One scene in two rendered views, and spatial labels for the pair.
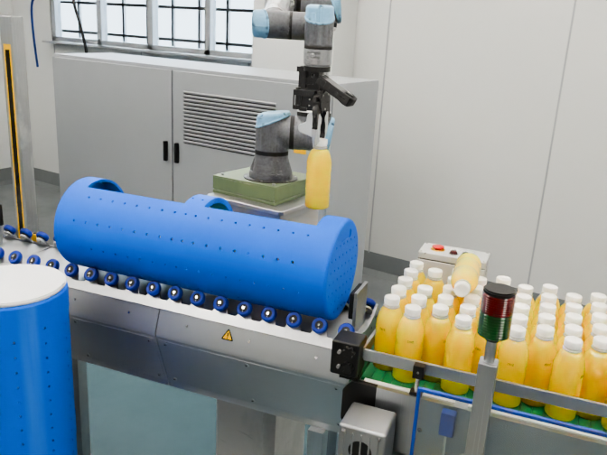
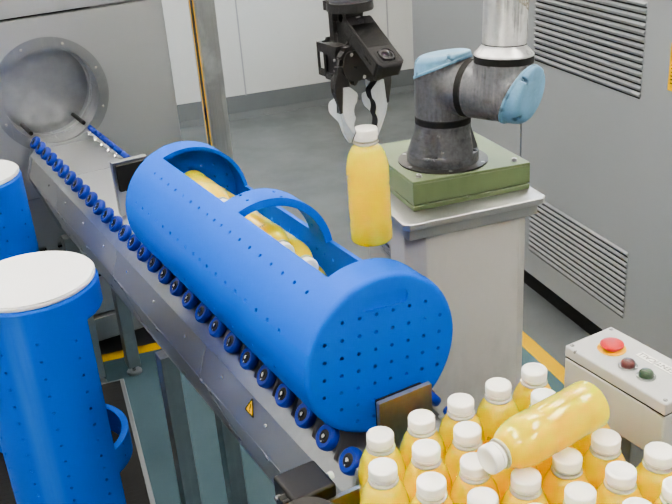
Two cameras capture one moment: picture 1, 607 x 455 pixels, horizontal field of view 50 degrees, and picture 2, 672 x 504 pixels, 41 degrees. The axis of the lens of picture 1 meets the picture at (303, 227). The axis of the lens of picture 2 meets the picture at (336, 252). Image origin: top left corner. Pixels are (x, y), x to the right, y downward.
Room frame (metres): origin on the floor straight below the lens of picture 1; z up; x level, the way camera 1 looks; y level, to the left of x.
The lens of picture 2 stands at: (0.71, -0.87, 1.85)
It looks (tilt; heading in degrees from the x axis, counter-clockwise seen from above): 25 degrees down; 41
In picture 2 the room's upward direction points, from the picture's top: 4 degrees counter-clockwise
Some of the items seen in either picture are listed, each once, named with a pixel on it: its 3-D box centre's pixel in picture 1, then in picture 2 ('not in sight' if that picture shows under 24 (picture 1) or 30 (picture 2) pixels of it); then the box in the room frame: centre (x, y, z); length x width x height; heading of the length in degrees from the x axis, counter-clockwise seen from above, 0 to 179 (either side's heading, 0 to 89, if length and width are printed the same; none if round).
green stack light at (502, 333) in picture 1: (494, 322); not in sight; (1.20, -0.39, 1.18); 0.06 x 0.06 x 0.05
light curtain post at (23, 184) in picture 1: (27, 235); (225, 193); (2.51, 1.11, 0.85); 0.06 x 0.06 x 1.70; 69
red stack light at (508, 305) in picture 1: (498, 301); not in sight; (1.20, -0.39, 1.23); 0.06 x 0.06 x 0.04
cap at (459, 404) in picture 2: (405, 281); (460, 404); (1.65, -0.28, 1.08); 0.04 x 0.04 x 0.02
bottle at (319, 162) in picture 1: (318, 176); (368, 189); (1.78, -0.03, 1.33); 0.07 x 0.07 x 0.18
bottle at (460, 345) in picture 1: (458, 356); not in sight; (1.42, -0.39, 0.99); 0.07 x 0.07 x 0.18
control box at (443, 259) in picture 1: (452, 267); (634, 389); (1.87, -0.46, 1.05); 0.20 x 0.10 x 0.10; 69
